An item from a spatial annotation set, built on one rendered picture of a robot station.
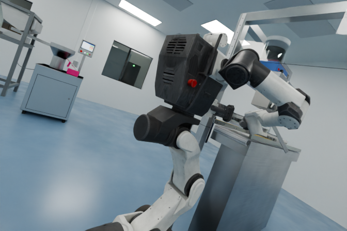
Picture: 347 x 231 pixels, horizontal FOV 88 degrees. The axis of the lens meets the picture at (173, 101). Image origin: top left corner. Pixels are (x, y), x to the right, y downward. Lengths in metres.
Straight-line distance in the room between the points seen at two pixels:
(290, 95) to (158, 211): 0.85
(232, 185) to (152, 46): 5.42
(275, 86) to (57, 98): 2.98
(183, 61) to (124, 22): 5.47
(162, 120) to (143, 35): 5.55
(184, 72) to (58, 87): 2.68
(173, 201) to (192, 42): 0.83
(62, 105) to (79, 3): 3.55
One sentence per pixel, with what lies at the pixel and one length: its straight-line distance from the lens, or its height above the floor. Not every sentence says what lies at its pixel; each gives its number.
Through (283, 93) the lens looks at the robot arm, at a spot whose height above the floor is 1.16.
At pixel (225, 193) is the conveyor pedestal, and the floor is 0.51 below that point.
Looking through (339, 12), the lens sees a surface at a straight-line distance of 1.26.
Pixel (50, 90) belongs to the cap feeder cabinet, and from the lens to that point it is 3.24.
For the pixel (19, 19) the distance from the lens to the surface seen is 4.16.
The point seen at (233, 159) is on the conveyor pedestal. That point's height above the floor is 0.74.
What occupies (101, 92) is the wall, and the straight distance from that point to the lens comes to 5.97.
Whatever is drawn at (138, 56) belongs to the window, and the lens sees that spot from 6.20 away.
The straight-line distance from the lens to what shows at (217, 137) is 1.35.
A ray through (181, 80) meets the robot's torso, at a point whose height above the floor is 1.07.
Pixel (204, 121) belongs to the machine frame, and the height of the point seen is 0.92.
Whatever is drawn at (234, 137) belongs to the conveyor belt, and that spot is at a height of 0.90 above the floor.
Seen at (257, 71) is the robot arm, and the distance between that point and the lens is 0.75.
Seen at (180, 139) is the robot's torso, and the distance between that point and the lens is 0.82.
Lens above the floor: 1.00
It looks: 1 degrees down
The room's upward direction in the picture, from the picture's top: 21 degrees clockwise
